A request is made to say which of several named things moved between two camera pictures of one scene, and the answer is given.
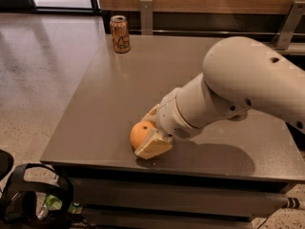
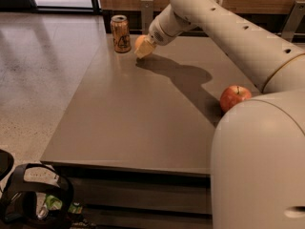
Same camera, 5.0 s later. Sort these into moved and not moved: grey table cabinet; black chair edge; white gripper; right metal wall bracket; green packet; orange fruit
Moved: white gripper; orange fruit
Not moved: grey table cabinet; green packet; right metal wall bracket; black chair edge
